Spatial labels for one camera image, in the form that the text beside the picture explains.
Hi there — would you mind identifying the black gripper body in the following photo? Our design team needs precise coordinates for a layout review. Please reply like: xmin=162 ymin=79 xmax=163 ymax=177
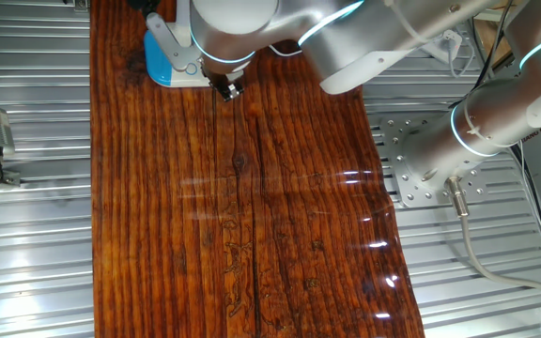
xmin=202 ymin=68 xmax=246 ymax=89

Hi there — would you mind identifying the blue and white desk lamp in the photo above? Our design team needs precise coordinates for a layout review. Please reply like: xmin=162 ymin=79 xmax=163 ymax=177
xmin=143 ymin=0 xmax=215 ymax=89

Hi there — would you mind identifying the wood grain table mat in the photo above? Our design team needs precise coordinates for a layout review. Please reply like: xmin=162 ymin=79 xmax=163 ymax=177
xmin=89 ymin=0 xmax=425 ymax=338

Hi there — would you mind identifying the white power strip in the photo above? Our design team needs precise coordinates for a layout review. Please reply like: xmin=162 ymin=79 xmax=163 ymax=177
xmin=420 ymin=28 xmax=464 ymax=65

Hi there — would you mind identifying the white power plug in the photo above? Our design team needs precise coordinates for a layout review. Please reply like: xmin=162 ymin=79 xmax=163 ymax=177
xmin=441 ymin=28 xmax=462 ymax=51

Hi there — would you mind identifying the brown wooden board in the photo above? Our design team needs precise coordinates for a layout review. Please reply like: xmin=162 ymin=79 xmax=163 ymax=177
xmin=474 ymin=18 xmax=516 ymax=68

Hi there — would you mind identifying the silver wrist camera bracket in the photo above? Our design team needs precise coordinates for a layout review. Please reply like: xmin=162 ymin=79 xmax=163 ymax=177
xmin=146 ymin=11 xmax=204 ymax=74

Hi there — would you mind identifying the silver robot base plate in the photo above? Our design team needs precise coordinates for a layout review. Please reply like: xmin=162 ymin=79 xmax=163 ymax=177
xmin=378 ymin=115 xmax=492 ymax=208

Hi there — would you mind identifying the white cable tie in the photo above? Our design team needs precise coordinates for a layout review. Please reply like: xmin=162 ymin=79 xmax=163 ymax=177
xmin=460 ymin=100 xmax=520 ymax=149

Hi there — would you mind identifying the grey robot cable with connector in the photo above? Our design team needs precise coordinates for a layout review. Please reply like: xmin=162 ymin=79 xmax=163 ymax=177
xmin=443 ymin=176 xmax=541 ymax=306

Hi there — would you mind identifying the black cable bundle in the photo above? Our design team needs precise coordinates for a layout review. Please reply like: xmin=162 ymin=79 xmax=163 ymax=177
xmin=457 ymin=0 xmax=516 ymax=107

